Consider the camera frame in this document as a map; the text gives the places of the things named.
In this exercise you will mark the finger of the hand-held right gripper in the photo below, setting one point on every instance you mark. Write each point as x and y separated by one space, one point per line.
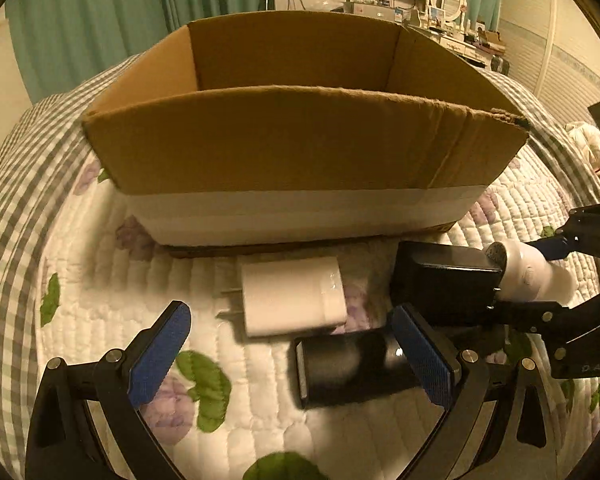
555 248
580 330

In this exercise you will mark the white charger plug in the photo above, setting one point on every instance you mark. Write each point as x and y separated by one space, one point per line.
290 295

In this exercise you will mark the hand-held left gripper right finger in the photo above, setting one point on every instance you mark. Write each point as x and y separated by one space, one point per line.
422 360

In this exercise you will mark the black cylindrical device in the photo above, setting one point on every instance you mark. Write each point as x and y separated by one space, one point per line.
345 365

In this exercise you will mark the cardboard box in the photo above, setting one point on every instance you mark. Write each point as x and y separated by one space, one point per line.
280 150

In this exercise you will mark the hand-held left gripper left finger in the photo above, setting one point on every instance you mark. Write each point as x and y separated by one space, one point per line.
161 352

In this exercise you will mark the white cylindrical device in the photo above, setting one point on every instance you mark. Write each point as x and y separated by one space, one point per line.
525 275

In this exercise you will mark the white crumpled cloth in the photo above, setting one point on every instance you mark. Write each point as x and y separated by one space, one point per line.
587 145

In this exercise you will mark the green curtain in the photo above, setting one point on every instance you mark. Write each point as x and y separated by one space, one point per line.
95 15

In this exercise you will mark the black power adapter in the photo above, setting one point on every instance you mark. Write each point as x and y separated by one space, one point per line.
440 280

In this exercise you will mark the cluttered white dresser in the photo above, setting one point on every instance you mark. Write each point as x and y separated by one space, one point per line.
460 42

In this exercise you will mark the floral quilted bedspread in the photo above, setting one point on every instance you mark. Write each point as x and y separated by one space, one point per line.
105 285

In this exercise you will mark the white wardrobe door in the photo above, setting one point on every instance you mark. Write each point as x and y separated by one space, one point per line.
540 50

